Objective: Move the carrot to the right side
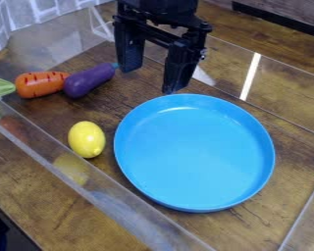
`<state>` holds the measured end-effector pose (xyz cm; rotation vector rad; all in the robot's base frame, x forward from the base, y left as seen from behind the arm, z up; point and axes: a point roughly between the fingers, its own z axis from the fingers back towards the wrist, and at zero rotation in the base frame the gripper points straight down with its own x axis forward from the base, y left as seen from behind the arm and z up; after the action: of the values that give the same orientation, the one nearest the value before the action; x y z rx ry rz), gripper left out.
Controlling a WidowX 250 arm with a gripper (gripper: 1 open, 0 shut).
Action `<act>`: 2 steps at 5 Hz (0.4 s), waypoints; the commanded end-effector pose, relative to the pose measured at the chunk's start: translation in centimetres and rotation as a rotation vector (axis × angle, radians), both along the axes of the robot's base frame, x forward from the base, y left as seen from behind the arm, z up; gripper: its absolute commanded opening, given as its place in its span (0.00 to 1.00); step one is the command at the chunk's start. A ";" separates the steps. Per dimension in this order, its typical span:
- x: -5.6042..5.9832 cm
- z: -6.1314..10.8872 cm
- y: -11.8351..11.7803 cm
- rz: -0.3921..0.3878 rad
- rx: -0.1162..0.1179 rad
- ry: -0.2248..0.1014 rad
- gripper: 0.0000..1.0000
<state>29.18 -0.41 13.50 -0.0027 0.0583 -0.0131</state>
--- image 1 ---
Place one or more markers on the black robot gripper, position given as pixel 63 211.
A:
pixel 167 23

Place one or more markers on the purple toy eggplant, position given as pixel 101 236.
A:
pixel 80 83

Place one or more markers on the orange toy carrot green leaves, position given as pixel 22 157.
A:
pixel 33 84

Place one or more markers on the clear acrylic back barrier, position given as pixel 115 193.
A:
pixel 278 88

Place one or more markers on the clear acrylic barrier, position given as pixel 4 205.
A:
pixel 152 227
pixel 278 88

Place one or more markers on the yellow toy lemon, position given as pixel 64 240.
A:
pixel 85 139

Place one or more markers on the blue round plate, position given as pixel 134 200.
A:
pixel 194 152

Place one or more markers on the clear acrylic front barrier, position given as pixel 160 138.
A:
pixel 152 227

